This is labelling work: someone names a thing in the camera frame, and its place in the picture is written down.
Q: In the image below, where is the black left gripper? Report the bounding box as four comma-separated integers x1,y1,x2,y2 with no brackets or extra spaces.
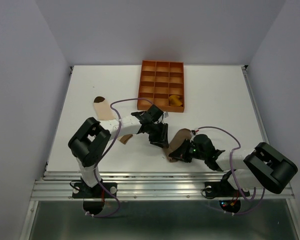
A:
147,122,169,148

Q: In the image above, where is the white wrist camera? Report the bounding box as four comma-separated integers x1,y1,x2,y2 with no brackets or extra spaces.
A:
163,112,169,118
191,128,200,137

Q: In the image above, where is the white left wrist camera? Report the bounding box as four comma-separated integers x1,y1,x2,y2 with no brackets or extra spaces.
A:
163,112,169,118

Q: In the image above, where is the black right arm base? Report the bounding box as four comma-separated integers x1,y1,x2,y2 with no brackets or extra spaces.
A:
200,171,248,216

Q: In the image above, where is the mustard yellow striped sock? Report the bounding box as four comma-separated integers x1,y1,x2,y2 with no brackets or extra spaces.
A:
168,94,183,108

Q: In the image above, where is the taupe sock with maroon cuff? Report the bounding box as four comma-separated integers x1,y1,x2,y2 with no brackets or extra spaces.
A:
162,128,192,163

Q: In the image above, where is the cream and brown sock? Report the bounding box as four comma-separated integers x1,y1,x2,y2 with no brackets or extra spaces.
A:
93,96,133,145

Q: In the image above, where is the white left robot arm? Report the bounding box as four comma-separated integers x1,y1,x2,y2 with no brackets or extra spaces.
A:
68,104,169,197

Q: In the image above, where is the aluminium front rail frame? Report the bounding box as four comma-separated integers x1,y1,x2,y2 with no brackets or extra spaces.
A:
31,171,296,201

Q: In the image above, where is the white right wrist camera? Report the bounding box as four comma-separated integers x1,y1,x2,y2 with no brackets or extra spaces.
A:
191,128,200,137

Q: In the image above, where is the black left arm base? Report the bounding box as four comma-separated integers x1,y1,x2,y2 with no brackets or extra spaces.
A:
69,179,119,218

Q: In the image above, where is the aluminium right side rail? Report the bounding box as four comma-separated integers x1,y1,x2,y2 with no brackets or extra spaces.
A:
241,64,281,176

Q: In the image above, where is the orange compartment tray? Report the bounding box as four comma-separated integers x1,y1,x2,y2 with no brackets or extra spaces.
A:
137,60,185,113

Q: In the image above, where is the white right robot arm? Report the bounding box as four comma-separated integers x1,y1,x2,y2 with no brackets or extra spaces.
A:
168,134,298,195

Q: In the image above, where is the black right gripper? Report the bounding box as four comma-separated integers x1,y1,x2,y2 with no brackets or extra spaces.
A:
169,138,207,162

